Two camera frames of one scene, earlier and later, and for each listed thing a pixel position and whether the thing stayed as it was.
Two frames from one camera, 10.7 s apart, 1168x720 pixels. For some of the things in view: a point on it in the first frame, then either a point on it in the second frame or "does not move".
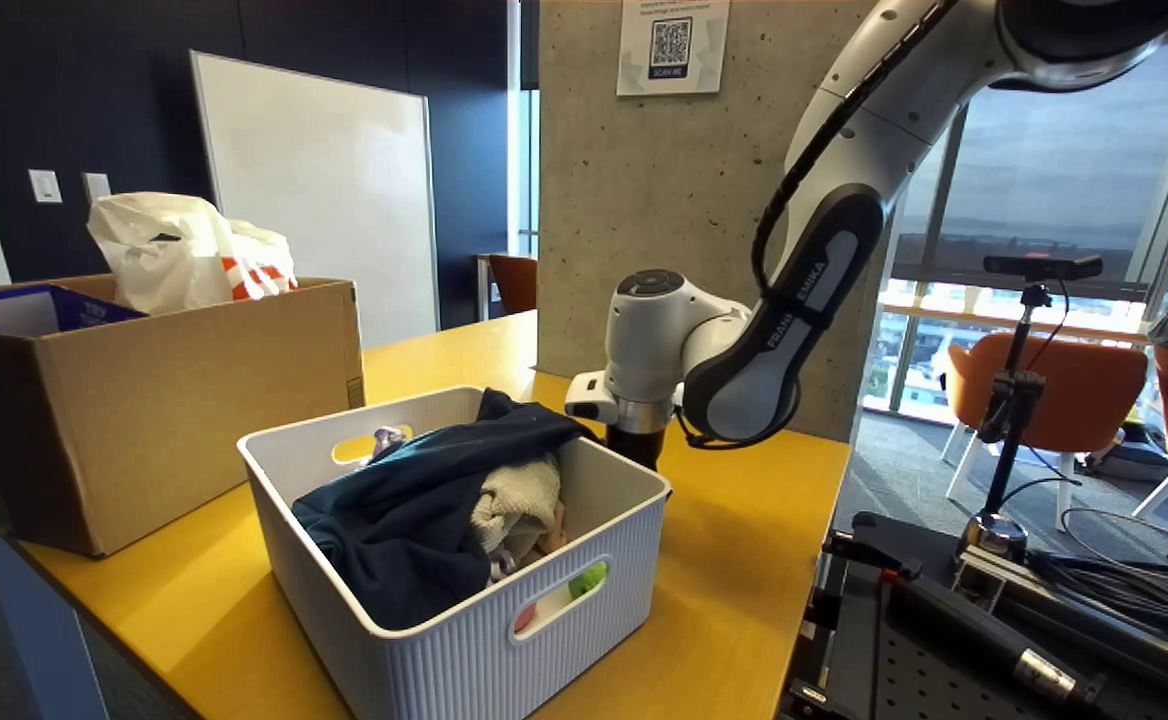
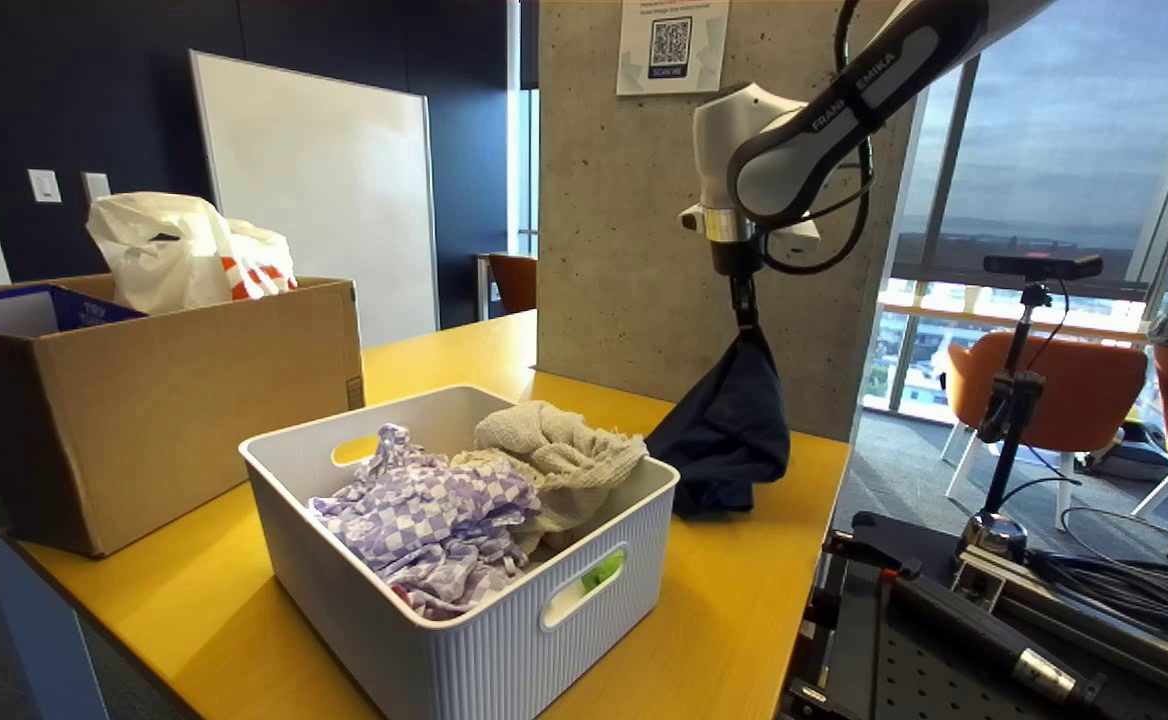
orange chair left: [1087, 391] does not move
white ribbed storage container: [524, 641] does not move
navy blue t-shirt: [399, 525] → [727, 430]
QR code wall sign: [670, 45] does not move
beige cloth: [519, 514] → [567, 462]
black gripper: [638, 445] → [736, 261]
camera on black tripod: [1012, 407] does not move
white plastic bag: [172, 249] does not move
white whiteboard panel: [340, 175] does not move
